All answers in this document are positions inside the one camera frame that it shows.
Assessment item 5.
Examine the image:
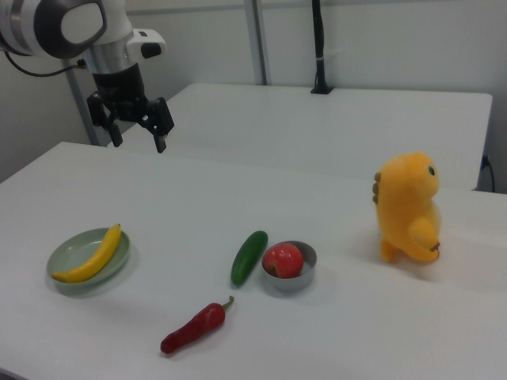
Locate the red apple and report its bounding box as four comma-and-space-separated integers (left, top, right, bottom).
261, 242, 305, 279

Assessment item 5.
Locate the yellow plush dinosaur toy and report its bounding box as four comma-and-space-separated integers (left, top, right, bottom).
372, 150, 444, 264

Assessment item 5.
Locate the light green plastic plate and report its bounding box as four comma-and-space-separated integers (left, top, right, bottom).
46, 227, 131, 289

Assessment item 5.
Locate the white side table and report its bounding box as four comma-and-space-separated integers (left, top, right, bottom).
105, 82, 494, 192

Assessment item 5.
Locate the grey metal bowl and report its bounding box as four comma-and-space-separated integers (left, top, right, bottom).
263, 240, 318, 293

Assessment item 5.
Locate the slim aluminium frame post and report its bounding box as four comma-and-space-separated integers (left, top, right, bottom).
64, 65, 102, 146

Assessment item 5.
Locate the green cucumber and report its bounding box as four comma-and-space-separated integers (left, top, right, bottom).
231, 230, 269, 287

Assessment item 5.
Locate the wide aluminium frame post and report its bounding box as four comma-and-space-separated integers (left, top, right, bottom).
242, 0, 273, 86

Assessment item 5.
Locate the yellow banana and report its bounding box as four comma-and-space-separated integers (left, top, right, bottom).
51, 223, 123, 283

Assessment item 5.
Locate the black pole with clamp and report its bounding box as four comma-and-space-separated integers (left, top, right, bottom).
310, 0, 336, 95

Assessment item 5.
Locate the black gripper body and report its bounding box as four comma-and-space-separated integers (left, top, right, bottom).
92, 62, 152, 122

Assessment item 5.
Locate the black wall power cable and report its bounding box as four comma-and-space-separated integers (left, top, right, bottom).
480, 155, 497, 193

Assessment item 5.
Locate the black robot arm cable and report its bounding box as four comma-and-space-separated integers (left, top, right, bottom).
2, 50, 87, 78

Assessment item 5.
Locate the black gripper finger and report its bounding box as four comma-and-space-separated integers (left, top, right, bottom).
139, 97, 176, 154
86, 91, 124, 148

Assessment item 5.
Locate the red chili pepper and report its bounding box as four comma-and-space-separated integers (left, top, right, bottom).
160, 295, 235, 355

